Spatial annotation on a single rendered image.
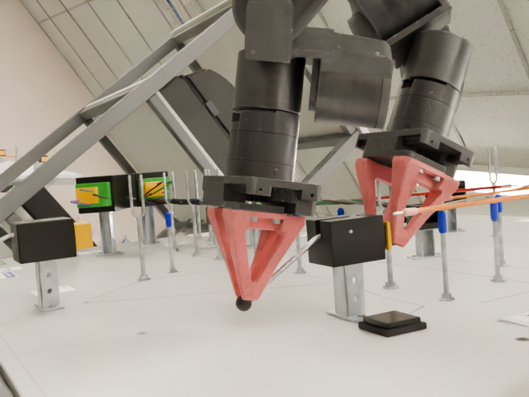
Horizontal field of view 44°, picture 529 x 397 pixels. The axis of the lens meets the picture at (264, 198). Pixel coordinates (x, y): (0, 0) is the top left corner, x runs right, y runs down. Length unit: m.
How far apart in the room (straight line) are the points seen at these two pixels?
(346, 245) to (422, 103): 0.15
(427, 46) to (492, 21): 2.75
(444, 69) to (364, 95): 0.13
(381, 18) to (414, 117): 0.11
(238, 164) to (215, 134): 1.11
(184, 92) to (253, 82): 1.08
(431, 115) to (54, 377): 0.39
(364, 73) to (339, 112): 0.04
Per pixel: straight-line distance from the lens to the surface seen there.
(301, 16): 0.50
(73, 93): 8.31
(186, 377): 0.47
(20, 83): 8.14
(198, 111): 1.62
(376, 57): 0.52
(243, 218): 0.51
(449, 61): 0.64
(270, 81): 0.52
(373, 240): 0.58
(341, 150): 1.73
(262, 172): 0.52
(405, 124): 0.62
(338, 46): 0.52
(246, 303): 0.54
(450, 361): 0.47
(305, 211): 0.52
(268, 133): 0.52
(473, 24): 3.45
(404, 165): 0.58
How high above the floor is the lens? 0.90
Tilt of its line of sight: 22 degrees up
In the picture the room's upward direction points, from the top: 45 degrees clockwise
